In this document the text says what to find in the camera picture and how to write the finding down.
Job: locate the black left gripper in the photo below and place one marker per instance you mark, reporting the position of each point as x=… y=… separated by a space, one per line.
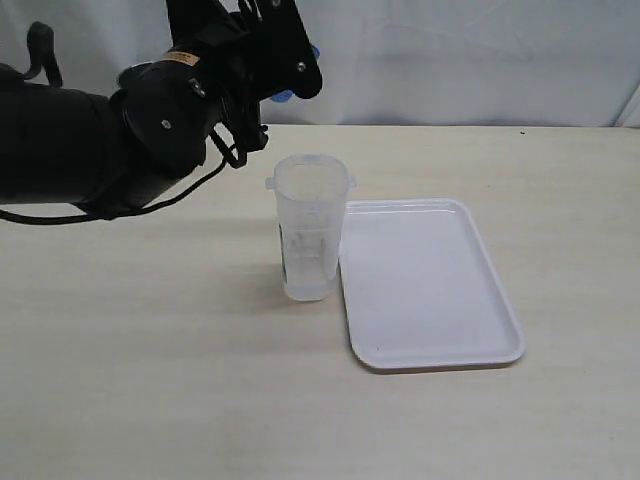
x=247 y=56

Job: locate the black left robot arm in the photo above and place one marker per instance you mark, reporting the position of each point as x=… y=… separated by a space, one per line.
x=115 y=156

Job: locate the white rectangular plastic tray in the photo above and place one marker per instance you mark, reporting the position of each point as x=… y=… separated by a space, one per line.
x=420 y=290

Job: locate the clear plastic tall container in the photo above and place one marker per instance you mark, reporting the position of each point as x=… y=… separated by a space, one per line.
x=311 y=192

